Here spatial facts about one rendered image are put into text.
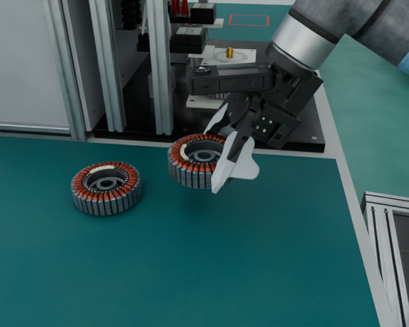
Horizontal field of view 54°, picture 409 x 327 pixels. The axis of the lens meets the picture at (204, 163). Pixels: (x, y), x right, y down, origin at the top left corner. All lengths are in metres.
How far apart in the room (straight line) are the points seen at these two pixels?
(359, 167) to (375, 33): 1.71
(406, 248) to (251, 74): 1.07
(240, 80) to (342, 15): 0.14
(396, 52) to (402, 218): 1.12
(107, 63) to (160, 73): 0.10
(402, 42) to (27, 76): 0.65
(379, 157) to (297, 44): 1.84
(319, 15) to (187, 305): 0.39
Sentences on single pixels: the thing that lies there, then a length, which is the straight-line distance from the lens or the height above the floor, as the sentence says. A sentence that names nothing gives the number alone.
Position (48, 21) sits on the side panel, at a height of 0.99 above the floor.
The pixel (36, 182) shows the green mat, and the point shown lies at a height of 0.75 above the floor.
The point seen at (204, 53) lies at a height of 0.88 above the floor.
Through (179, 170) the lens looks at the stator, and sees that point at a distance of 0.57.
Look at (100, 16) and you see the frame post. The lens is 0.76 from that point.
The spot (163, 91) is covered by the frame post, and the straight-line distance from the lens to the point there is 0.77.
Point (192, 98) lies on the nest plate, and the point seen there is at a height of 0.78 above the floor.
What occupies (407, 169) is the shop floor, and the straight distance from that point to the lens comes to 2.30.
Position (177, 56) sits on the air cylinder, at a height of 0.79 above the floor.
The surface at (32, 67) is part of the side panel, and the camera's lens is 0.84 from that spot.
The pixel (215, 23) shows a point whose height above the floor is 0.88.
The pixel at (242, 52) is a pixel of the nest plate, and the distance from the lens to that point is 1.23.
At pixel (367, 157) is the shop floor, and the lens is 2.31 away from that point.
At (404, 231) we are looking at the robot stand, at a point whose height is 0.21.
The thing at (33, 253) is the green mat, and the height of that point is 0.75.
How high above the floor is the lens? 1.17
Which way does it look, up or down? 34 degrees down
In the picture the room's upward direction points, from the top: straight up
